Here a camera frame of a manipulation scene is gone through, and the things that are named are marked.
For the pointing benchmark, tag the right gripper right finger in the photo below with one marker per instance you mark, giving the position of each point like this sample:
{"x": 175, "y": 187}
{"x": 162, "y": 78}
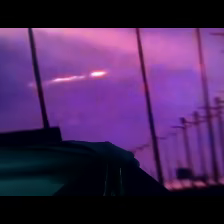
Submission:
{"x": 136, "y": 183}

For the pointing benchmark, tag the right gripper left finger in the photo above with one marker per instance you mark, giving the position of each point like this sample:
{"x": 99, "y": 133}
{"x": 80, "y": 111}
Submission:
{"x": 100, "y": 181}

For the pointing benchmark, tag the dark green garment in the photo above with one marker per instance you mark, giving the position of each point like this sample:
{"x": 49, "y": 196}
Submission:
{"x": 31, "y": 166}

